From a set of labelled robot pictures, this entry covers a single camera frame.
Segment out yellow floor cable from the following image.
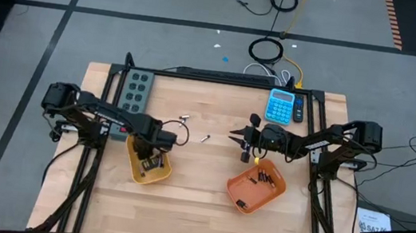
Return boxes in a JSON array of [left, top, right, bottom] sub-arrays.
[[282, 0, 315, 37], [278, 55, 307, 90]]

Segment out orange plastic bin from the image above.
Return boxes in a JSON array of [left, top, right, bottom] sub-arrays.
[[222, 153, 291, 219]]

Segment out black remote control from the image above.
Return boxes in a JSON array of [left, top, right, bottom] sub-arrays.
[[291, 95, 307, 124]]

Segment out blue calculator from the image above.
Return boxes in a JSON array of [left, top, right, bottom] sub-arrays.
[[263, 87, 297, 128]]

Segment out black orange-striped floor mat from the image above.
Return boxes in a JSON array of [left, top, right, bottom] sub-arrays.
[[376, 0, 416, 54]]

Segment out long black ribbed bar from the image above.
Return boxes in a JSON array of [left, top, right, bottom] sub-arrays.
[[176, 64, 278, 87]]

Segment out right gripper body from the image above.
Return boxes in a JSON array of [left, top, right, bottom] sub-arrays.
[[240, 112, 293, 168]]

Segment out black aluminium table frame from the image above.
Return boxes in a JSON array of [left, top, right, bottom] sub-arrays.
[[31, 54, 387, 233]]

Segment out grey power strip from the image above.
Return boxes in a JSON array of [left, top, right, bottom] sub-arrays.
[[108, 67, 156, 144]]

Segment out black arched bracket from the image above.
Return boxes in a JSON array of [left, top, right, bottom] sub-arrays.
[[124, 51, 137, 70], [284, 74, 298, 89]]

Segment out yellow plastic bin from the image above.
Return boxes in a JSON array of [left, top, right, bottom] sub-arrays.
[[120, 132, 177, 189]]

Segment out black hanging cable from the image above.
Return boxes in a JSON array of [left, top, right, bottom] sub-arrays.
[[40, 136, 83, 192]]

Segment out white floor cable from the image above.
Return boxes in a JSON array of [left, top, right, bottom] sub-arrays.
[[242, 60, 292, 86]]

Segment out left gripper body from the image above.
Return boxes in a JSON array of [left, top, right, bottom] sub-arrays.
[[130, 125, 179, 161]]

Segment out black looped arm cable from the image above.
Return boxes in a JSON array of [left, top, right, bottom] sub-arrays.
[[158, 117, 192, 149]]

